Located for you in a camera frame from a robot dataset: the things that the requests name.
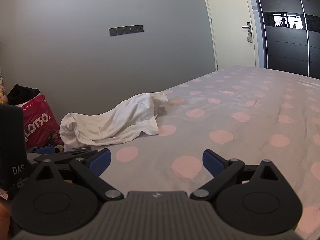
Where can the grey pink-dotted bed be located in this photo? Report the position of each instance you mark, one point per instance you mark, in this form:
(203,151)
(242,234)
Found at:
(225,105)

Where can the small patterned hanging pouch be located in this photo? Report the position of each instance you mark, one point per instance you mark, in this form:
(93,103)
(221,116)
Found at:
(249,37)

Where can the red plastic bag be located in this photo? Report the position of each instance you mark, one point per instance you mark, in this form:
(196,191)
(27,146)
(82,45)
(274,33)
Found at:
(37,122)

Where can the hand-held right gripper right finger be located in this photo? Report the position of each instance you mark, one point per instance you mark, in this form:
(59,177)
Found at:
(213,165)

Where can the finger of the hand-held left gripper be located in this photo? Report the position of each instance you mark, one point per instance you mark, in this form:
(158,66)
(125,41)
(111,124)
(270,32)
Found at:
(45,150)
(62,157)

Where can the plush toy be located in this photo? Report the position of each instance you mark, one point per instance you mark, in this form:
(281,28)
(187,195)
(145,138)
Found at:
(2,90)

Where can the black cloth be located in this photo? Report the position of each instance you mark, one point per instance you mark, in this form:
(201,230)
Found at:
(22,93)

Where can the cream door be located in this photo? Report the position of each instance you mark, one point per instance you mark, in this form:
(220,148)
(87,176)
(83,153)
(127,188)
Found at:
(230,17)

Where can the long grey wall switch panel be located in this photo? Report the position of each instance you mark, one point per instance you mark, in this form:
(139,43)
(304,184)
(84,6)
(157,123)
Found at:
(126,30)

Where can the dark sliding-door wardrobe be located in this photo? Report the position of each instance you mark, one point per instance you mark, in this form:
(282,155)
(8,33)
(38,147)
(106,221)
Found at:
(282,50)

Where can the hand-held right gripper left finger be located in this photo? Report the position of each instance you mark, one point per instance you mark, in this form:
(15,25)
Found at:
(102,162)

